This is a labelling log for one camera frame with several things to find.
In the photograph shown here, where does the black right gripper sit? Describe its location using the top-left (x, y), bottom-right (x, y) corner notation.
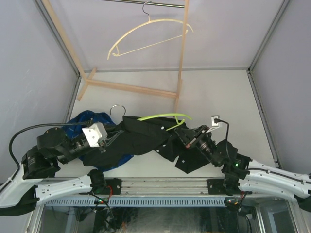
top-left (175, 125), bottom-right (220, 167)

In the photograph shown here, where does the green plastic hanger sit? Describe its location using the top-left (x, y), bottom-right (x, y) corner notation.
top-left (105, 104), bottom-right (195, 134)

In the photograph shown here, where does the black button shirt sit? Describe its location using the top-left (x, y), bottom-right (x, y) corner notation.
top-left (82, 116), bottom-right (214, 175)

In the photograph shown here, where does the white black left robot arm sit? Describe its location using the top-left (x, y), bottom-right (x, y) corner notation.
top-left (0, 124), bottom-right (120, 216)

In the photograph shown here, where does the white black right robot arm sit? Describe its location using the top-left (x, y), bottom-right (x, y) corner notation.
top-left (174, 125), bottom-right (311, 212)

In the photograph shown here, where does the blue plaid shirt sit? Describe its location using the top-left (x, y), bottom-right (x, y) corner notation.
top-left (62, 110), bottom-right (134, 172)

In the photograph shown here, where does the beige plastic hanger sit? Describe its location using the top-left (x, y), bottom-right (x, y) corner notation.
top-left (107, 1), bottom-right (194, 60)

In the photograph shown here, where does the metal hanging rod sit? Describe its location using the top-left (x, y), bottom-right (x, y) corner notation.
top-left (102, 0), bottom-right (185, 8)

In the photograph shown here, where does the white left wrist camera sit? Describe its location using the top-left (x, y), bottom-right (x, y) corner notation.
top-left (82, 122), bottom-right (108, 148)

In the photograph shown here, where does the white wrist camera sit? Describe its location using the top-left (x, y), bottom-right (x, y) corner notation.
top-left (82, 122), bottom-right (108, 148)
top-left (207, 115), bottom-right (221, 133)

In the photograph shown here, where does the black left camera cable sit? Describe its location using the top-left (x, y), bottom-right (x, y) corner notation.
top-left (9, 121), bottom-right (93, 170)

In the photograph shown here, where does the black camera cable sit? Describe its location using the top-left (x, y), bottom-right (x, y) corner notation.
top-left (216, 118), bottom-right (230, 156)
top-left (9, 121), bottom-right (93, 170)

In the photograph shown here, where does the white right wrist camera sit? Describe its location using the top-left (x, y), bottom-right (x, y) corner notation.
top-left (207, 115), bottom-right (221, 133)

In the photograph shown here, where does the black right camera cable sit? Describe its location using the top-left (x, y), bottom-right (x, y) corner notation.
top-left (216, 118), bottom-right (230, 156)

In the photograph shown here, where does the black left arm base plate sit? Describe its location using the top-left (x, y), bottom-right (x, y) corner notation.
top-left (85, 178), bottom-right (122, 195)

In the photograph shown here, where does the aluminium extrusion rail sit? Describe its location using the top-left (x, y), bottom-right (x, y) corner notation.
top-left (35, 176), bottom-right (299, 197)

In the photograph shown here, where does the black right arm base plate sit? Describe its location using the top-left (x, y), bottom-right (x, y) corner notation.
top-left (207, 179), bottom-right (241, 196)

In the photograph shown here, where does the blue slotted cable duct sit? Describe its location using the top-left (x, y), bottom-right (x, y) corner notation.
top-left (46, 197), bottom-right (225, 207)

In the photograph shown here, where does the wooden clothes rack frame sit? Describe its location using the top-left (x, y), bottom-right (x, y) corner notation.
top-left (42, 0), bottom-right (189, 112)

